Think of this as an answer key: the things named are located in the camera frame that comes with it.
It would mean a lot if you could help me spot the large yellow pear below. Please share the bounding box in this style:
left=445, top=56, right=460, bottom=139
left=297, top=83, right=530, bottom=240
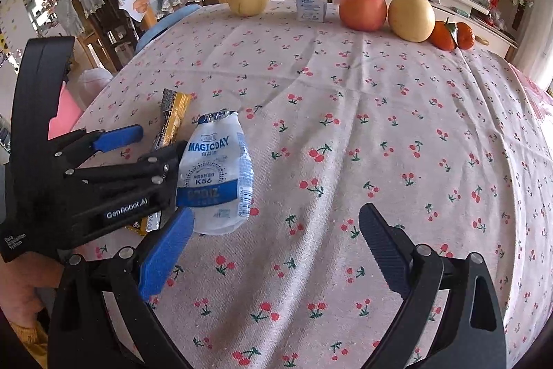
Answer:
left=387, top=0, right=436, bottom=43

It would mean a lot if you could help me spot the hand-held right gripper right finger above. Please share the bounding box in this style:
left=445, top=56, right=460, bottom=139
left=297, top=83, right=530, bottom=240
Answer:
left=358, top=202, right=507, bottom=369

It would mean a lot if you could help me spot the orange tangerine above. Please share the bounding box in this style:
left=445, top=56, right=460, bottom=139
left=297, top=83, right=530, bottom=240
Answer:
left=453, top=22, right=476, bottom=50

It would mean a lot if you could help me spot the white television cabinet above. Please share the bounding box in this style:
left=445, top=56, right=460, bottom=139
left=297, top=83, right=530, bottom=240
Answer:
left=268, top=0, right=519, bottom=54

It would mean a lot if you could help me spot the dark wooden chair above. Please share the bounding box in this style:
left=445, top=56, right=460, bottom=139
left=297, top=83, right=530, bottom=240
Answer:
left=71, top=0, right=130, bottom=71

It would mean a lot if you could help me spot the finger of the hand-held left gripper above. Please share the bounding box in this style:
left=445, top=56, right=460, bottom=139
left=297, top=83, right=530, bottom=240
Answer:
left=65, top=141, right=188, bottom=197
left=52, top=124, right=144, bottom=168

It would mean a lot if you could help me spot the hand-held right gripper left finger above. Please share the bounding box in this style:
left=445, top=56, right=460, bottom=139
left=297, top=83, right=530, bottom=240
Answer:
left=47, top=207, right=195, bottom=369

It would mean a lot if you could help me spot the pink plastic bin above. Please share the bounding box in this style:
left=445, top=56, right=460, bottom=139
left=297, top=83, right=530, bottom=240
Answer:
left=47, top=84, right=85, bottom=140

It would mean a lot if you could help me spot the yellow dark snack wrapper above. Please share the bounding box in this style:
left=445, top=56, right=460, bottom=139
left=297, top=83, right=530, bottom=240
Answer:
left=130, top=89, right=192, bottom=238

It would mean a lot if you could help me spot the pale pink cushion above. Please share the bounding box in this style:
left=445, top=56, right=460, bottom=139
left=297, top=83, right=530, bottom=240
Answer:
left=78, top=68, right=115, bottom=110

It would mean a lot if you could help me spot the crushed white plastic bottle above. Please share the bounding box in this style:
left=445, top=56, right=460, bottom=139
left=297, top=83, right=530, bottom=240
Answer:
left=175, top=110, right=254, bottom=237

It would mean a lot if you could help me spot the pink printed sheet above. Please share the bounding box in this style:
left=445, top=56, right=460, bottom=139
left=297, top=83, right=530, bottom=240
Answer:
left=514, top=62, right=553, bottom=123

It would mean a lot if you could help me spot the person's left hand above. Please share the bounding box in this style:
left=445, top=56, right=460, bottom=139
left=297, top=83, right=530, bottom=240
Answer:
left=0, top=250, right=65, bottom=329

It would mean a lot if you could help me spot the red apple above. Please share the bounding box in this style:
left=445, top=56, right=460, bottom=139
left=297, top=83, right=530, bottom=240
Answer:
left=339, top=0, right=388, bottom=33

